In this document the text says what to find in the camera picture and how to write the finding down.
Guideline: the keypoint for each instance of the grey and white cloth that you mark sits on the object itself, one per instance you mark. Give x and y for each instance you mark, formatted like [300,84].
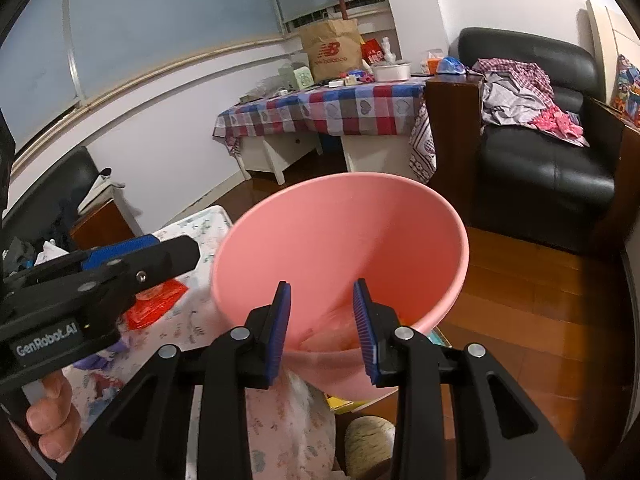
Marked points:
[100,187]

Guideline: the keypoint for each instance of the beige fuzzy slipper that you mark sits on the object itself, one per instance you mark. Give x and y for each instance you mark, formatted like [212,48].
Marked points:
[367,445]

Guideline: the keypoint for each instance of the orange and white box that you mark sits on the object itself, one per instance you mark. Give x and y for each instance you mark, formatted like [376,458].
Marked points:
[431,64]

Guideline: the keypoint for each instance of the black leather sofa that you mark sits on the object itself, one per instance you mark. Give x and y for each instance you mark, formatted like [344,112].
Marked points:
[55,180]

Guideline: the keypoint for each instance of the red plastic wrapper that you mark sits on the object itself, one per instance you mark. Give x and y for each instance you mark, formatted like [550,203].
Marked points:
[155,305]

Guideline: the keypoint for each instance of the pink plastic bucket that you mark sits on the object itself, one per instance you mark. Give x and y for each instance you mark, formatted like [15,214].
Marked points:
[340,240]

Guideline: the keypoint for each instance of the purple plastic wrapper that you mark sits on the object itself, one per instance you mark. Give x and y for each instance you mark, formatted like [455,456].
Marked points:
[100,360]

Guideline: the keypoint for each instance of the dark wooden end table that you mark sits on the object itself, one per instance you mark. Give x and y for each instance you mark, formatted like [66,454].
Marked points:
[612,170]

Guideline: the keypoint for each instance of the blue plastic bag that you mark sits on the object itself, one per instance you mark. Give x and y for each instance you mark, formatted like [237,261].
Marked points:
[450,66]

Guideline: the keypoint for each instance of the white crumpled cloth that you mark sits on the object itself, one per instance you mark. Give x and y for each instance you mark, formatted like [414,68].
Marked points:
[50,251]

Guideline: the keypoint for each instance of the pink and blue toy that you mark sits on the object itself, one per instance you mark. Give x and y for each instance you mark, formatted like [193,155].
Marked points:
[360,78]

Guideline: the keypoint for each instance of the brown paper bag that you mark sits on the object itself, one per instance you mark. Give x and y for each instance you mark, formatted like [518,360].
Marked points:
[330,45]

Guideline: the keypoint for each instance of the green box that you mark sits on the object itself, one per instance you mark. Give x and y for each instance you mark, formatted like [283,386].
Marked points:
[300,76]

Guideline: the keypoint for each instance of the pink clothing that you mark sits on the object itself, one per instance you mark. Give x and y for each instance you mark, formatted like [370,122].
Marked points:
[560,125]

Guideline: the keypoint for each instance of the beige board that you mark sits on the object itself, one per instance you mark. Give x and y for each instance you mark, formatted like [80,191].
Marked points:
[607,35]

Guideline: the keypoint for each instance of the dark clothes pile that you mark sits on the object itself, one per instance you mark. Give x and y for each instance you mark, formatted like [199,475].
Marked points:
[62,220]

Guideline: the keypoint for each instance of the dark wooden side table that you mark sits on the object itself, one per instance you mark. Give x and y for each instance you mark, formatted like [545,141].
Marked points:
[452,140]

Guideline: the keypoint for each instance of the black leather armchair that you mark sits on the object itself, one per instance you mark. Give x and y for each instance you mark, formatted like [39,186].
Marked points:
[540,185]

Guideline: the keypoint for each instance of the white desk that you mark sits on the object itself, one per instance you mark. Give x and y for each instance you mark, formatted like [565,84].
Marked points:
[280,152]

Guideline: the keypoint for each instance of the white tub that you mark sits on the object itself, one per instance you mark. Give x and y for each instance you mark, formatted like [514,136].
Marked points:
[391,72]

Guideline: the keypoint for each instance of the grey plastic bag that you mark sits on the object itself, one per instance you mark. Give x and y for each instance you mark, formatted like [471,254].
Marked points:
[262,90]

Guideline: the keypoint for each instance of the reddish wooden cabinet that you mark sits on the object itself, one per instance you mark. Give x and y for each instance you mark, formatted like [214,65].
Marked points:
[102,225]

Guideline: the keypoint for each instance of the large frosted window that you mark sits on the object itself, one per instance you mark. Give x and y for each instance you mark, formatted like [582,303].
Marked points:
[175,5]

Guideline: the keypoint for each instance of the checkered tablecloth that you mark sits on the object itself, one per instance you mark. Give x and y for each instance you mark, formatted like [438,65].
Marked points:
[325,107]

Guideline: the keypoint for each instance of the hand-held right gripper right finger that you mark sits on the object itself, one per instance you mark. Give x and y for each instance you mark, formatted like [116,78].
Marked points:
[365,340]

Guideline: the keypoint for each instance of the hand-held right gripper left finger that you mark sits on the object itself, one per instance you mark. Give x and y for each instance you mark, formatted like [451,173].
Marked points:
[280,332]

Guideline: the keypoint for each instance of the grey and plaid clothing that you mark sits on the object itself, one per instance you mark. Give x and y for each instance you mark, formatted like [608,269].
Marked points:
[510,95]

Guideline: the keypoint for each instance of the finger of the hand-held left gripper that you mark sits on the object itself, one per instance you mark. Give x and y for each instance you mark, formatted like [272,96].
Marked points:
[165,260]
[120,251]

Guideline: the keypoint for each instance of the colourful printed cushion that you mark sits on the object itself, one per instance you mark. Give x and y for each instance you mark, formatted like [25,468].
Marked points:
[627,85]

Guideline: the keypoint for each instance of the red bag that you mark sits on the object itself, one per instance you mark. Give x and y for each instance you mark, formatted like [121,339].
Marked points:
[371,52]

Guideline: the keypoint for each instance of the white figurine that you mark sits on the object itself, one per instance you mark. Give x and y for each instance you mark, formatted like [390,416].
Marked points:
[388,50]

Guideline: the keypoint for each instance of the person's left hand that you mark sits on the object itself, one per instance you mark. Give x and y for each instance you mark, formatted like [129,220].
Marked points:
[52,420]

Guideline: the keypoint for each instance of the floral tablecloth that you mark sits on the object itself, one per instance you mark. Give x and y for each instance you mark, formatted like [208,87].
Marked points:
[200,310]

